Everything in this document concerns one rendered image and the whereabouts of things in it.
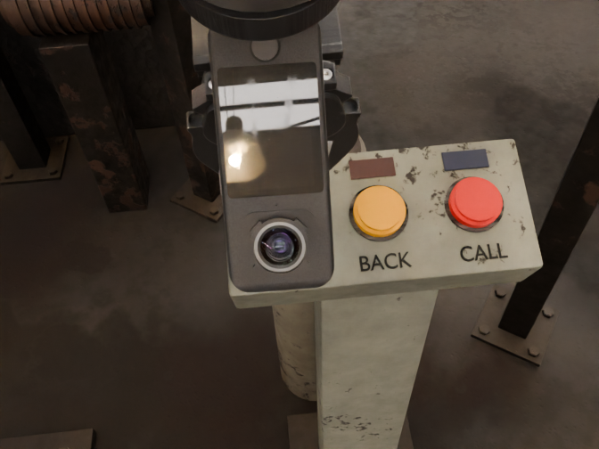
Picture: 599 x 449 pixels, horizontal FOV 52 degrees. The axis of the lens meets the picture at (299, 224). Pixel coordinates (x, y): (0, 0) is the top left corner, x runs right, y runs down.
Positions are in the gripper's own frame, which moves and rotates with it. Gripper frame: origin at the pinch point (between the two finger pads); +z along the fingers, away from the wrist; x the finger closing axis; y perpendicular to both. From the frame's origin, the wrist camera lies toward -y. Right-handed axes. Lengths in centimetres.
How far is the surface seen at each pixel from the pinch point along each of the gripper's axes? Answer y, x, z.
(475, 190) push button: 0.8, -15.0, 5.6
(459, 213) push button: -0.9, -13.5, 5.9
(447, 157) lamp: 4.1, -13.5, 6.5
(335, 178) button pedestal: 3.2, -4.5, 6.7
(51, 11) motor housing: 46, 31, 37
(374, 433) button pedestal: -16.5, -8.9, 41.8
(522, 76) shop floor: 62, -62, 93
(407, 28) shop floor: 84, -38, 101
